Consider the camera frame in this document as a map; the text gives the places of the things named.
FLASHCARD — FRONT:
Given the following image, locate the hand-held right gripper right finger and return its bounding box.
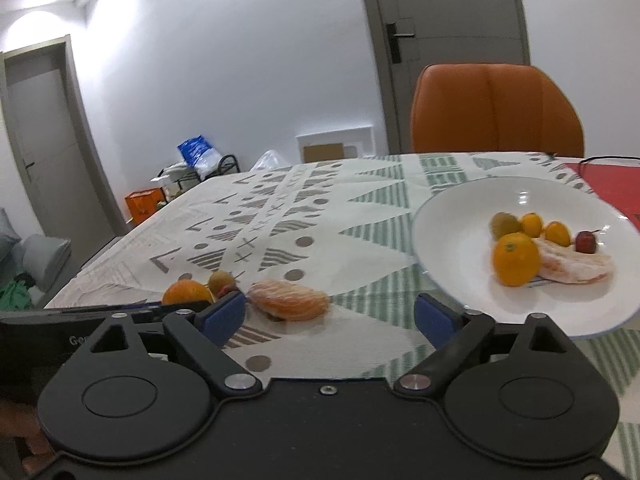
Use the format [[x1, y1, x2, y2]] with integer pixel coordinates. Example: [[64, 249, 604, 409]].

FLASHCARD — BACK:
[[394, 292, 588, 403]]

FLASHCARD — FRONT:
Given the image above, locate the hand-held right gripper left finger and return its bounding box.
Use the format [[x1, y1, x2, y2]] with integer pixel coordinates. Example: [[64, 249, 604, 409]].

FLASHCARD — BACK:
[[75, 290, 261, 402]]

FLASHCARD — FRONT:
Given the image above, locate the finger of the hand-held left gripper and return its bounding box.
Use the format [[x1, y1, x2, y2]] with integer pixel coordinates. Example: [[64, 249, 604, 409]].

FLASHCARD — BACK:
[[47, 301, 213, 317]]

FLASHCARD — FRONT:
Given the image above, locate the large orange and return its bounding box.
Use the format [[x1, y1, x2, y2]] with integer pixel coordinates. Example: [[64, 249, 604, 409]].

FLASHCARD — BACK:
[[161, 280, 215, 306], [492, 232, 542, 287]]

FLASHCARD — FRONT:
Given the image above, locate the white ceramic bowl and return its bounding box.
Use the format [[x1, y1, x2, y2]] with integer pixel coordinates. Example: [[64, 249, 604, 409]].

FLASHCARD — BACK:
[[412, 176, 640, 337]]

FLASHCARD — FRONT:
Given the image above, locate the green round fruit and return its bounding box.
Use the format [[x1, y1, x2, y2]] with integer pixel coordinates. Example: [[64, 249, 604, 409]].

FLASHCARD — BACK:
[[207, 270, 236, 295], [490, 212, 523, 241]]

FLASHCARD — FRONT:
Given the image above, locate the small orange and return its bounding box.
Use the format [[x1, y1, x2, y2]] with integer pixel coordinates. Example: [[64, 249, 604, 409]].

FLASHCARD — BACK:
[[520, 212, 544, 238], [544, 221, 572, 247]]

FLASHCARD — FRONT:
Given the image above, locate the person's left hand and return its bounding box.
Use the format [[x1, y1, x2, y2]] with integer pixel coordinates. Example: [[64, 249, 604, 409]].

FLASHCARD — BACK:
[[0, 397, 41, 443]]

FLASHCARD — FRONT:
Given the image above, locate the green cloth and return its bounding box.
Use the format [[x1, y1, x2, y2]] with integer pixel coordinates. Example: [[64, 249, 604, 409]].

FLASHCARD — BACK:
[[0, 280, 33, 311]]

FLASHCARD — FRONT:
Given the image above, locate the grey cushion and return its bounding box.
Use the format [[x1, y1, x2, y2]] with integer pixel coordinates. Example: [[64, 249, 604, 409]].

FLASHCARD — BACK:
[[0, 207, 71, 293]]

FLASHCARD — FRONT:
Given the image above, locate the orange box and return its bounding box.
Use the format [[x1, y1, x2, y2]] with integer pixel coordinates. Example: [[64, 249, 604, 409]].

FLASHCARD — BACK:
[[125, 187, 163, 225]]

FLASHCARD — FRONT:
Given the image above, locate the patterned tablecloth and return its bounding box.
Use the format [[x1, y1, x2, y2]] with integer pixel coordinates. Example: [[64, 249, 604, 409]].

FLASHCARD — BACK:
[[42, 151, 640, 480]]

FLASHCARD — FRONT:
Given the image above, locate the black shelf rack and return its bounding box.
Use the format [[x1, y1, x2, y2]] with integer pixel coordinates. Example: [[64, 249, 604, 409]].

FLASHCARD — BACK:
[[150, 154, 241, 196]]

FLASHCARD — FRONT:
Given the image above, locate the clear plastic bag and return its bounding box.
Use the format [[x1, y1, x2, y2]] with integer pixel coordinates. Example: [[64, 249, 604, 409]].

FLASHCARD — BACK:
[[248, 150, 291, 173]]

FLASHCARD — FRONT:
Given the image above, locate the blue plastic bag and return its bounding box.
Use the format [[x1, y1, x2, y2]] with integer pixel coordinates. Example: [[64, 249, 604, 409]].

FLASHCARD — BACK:
[[177, 135, 221, 181]]

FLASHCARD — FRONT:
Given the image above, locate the grey side door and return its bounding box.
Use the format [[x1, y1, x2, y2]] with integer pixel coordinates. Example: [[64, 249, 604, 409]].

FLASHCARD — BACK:
[[0, 35, 128, 251]]

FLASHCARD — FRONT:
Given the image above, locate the orange leather chair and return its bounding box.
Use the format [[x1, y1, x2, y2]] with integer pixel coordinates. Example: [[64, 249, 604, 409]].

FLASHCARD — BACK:
[[410, 62, 586, 158]]

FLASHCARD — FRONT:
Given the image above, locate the red table mat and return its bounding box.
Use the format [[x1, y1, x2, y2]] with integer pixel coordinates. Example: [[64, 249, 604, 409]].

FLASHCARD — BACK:
[[557, 157, 640, 221]]

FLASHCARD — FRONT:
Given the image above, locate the black cable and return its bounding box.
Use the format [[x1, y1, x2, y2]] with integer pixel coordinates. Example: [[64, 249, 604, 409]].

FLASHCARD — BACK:
[[545, 152, 640, 167]]

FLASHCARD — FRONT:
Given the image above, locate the black door handle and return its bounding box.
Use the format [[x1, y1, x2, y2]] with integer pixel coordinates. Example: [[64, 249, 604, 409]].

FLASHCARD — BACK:
[[386, 20, 416, 64]]

